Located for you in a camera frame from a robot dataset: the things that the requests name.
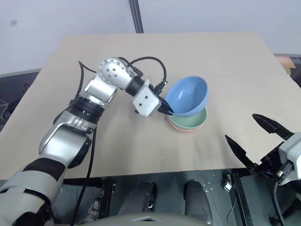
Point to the black vertical wall strip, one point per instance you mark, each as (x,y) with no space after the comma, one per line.
(136,15)

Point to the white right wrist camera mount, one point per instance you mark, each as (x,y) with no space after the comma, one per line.
(291,155)

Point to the green bowl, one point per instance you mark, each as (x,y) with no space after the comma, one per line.
(191,120)

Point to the dark equipment pile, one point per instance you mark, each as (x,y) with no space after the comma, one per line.
(16,94)

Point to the blue bowl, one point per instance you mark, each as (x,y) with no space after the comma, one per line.
(188,95)

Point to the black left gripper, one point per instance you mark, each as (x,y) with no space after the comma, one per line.
(159,90)

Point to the pink bowl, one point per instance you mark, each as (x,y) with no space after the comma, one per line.
(185,129)

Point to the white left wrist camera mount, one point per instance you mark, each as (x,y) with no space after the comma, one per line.
(146,100)

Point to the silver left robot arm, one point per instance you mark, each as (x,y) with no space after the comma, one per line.
(110,76)

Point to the black table frame bar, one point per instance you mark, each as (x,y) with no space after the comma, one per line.
(241,200)

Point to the grey robot torso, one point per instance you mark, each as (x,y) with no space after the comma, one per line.
(145,220)

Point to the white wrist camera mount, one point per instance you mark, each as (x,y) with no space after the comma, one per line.
(291,155)
(146,100)

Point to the brown cardboard box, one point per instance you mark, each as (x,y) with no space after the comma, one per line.
(287,62)

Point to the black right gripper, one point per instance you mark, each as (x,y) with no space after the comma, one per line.
(268,161)

